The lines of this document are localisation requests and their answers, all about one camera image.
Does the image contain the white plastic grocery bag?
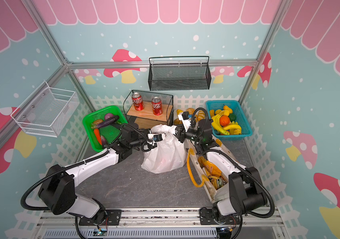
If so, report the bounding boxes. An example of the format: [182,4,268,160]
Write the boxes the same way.
[141,124,186,174]

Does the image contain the purple onion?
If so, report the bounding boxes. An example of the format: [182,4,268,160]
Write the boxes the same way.
[104,113,114,120]

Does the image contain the orange carrot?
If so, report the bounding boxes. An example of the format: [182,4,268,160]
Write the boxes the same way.
[94,129,102,145]

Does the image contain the yellow snack bag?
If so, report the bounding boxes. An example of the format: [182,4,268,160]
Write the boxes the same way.
[198,156,227,190]

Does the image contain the canvas tote bag yellow handles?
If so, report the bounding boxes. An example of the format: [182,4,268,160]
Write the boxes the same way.
[186,139,246,203]

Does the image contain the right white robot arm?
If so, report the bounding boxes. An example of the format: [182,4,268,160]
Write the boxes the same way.
[170,119,275,218]

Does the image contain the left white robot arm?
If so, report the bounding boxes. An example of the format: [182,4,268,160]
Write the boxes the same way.
[38,123,152,223]

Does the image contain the large striped croissant left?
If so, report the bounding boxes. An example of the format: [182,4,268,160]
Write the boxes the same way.
[173,119,182,125]

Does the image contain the green plastic basket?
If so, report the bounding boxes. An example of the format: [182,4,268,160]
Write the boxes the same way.
[82,106,128,152]

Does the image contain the yellow striped bread roll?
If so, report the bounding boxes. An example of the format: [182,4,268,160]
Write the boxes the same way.
[176,109,184,120]

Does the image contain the pale round bread roll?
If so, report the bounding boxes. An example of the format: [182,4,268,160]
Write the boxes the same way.
[186,108,195,115]

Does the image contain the dark purple eggplant small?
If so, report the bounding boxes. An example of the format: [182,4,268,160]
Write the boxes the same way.
[101,135,108,148]

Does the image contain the small striped croissant right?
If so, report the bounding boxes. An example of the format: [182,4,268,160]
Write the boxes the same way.
[196,110,206,121]

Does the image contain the red cola can left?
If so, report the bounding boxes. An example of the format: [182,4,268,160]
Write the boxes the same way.
[132,92,144,111]

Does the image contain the red cola can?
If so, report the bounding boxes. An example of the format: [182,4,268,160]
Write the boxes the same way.
[152,97,163,116]
[132,92,144,111]

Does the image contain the yellow banana bunch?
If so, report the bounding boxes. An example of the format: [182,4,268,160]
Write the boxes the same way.
[211,115,242,135]

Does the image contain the red cola can right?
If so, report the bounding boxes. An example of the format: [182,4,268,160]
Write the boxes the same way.
[152,97,163,116]

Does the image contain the orange fruit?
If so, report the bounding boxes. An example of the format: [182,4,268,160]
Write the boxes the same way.
[219,115,231,127]

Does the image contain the teal plastic basket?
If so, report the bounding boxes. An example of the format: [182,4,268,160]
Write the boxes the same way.
[206,100,253,140]

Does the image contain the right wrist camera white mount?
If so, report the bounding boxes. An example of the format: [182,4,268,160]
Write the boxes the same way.
[178,111,191,129]

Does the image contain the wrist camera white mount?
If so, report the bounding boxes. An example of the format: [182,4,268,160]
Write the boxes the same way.
[178,111,191,129]
[148,133,166,148]

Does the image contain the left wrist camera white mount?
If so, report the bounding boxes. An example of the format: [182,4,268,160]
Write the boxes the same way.
[148,133,166,148]

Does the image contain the black wire two-tier shelf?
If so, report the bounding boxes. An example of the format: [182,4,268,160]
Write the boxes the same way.
[123,90,174,128]

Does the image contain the black mesh wall basket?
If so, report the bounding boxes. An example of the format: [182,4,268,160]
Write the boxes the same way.
[148,56,212,91]

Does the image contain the white wire wall basket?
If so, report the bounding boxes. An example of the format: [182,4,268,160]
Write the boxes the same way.
[10,82,80,137]

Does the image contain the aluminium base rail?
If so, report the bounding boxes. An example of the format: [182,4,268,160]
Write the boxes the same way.
[32,207,289,239]

